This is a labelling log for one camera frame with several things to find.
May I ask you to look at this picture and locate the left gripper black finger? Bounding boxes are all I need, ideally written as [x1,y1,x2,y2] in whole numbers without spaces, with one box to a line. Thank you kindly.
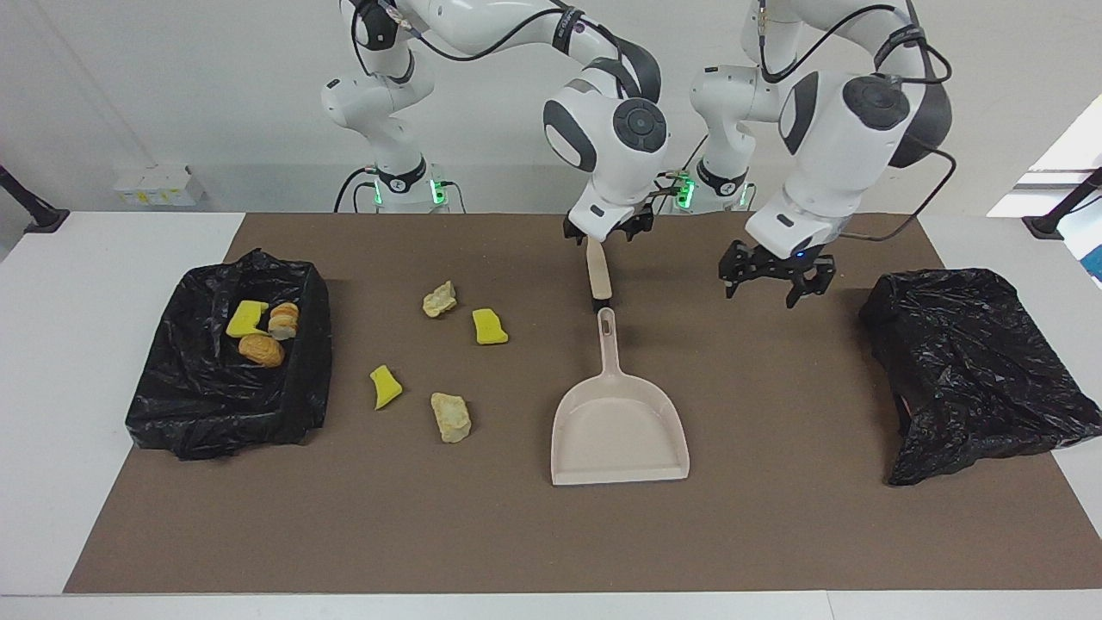
[721,241,748,300]
[785,258,838,309]

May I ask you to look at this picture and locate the beige hand brush black bristles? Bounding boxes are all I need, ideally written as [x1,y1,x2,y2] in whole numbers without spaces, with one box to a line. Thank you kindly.
[585,239,614,313]

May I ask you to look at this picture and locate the beige plastic dustpan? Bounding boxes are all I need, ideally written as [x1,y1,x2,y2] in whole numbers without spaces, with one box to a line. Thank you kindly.
[551,307,691,487]

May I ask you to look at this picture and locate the brown sponge chunk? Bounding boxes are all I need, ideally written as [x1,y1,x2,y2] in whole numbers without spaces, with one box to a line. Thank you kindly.
[238,333,286,369]

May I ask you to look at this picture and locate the notched yellow sponge piece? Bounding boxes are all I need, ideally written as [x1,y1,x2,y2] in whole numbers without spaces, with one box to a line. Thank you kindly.
[226,300,270,338]

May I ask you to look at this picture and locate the black plastic bin bag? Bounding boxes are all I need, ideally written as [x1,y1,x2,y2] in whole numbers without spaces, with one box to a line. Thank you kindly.
[858,268,1102,487]
[125,248,333,461]

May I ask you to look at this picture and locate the black stand pole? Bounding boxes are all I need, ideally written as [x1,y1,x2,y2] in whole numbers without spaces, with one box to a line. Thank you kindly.
[1022,168,1102,240]
[0,164,70,233]

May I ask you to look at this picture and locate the white side table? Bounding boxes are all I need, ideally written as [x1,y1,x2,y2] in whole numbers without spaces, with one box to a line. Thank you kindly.
[986,93,1102,218]

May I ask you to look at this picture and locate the brown table mat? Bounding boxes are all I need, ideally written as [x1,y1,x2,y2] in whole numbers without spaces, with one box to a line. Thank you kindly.
[63,213,1102,595]

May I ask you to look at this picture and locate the black base power cable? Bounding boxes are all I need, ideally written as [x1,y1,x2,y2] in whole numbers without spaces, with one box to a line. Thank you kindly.
[334,166,466,214]
[650,168,694,214]

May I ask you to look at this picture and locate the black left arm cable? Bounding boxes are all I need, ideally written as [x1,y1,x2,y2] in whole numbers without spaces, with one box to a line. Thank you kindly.
[758,0,958,240]

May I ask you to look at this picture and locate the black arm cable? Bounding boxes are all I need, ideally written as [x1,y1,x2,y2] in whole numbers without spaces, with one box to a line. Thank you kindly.
[758,0,958,240]
[379,0,604,65]

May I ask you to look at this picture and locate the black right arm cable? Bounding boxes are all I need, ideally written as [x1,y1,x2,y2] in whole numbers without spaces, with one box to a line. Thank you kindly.
[379,0,604,65]

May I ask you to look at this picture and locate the white wall socket box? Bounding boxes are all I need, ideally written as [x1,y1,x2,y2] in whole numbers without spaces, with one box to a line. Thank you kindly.
[112,164,206,208]

